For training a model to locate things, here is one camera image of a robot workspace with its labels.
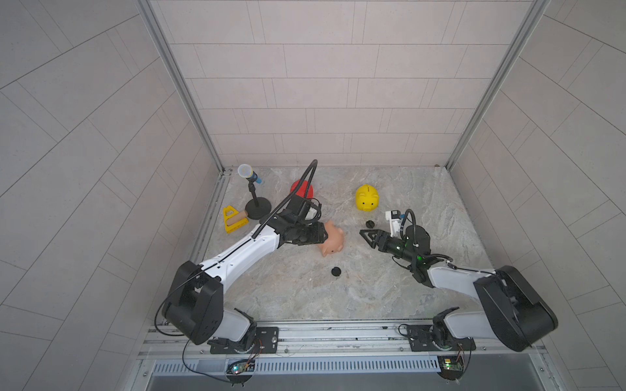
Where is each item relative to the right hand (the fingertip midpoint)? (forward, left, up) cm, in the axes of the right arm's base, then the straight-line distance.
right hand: (364, 235), depth 83 cm
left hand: (0, +13, +2) cm, 13 cm away
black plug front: (-8, +11, -9) cm, 16 cm away
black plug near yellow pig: (+10, -5, -9) cm, 14 cm away
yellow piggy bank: (+17, -4, -1) cm, 18 cm away
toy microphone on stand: (+24, +43, -12) cm, 51 cm away
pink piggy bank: (0, +10, -3) cm, 11 cm away
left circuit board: (-34, +38, -4) cm, 51 cm away
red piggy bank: (+22, +21, +1) cm, 31 cm away
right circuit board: (-37, -20, -11) cm, 43 cm away
